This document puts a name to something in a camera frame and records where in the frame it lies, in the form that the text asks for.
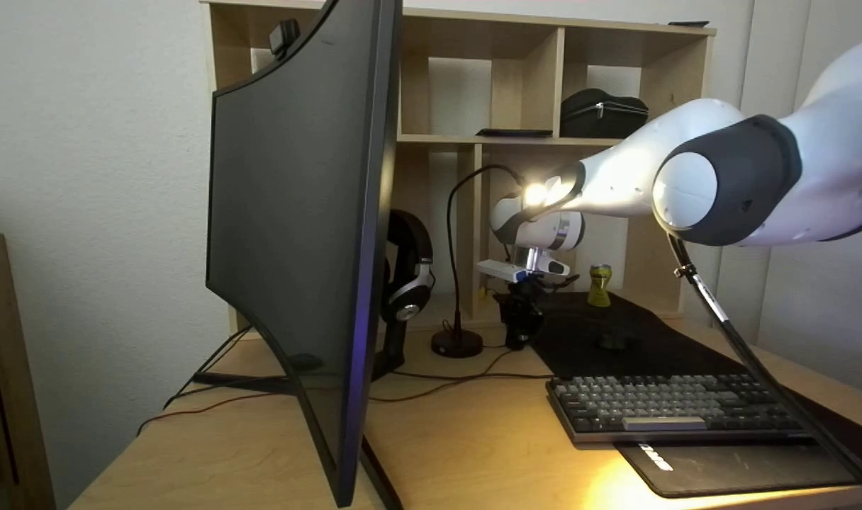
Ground grey mechanical keyboard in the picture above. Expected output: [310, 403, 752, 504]
[545, 369, 823, 447]

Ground yellow green soda can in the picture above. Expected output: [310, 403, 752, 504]
[588, 260, 615, 311]

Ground black curved monitor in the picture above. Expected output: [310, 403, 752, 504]
[204, 0, 406, 510]

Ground black gooseneck desk lamp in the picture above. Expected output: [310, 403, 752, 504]
[429, 162, 559, 359]

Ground black webcam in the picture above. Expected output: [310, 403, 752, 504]
[265, 19, 303, 59]

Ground thick black hanging cable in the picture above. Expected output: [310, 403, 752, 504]
[663, 232, 862, 504]

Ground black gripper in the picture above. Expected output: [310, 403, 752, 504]
[490, 280, 552, 354]

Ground flat black device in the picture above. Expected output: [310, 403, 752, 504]
[473, 126, 557, 141]

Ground black device on shelf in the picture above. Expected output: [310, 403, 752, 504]
[559, 86, 652, 141]

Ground thin black cable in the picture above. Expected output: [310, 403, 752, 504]
[161, 324, 256, 415]

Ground black silver headphones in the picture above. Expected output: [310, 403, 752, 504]
[382, 208, 440, 328]

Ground white blue wrist camera mount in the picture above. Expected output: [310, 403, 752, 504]
[473, 253, 579, 288]

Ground light wooden shelf unit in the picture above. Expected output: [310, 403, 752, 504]
[204, 0, 720, 327]

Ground black desk mat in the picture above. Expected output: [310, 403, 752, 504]
[490, 288, 862, 501]

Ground brown wooden cabinet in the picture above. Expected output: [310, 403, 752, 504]
[0, 236, 60, 510]

